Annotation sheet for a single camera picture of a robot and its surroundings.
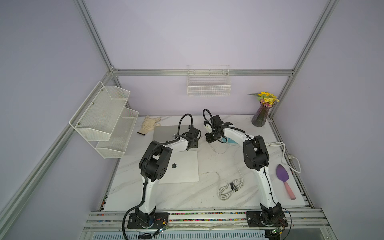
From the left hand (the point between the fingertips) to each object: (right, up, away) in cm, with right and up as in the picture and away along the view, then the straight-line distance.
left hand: (190, 144), depth 103 cm
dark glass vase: (+52, +19, +8) cm, 56 cm away
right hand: (+13, +3, +2) cm, 13 cm away
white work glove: (-33, +14, +12) cm, 38 cm away
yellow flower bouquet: (+51, +31, -5) cm, 60 cm away
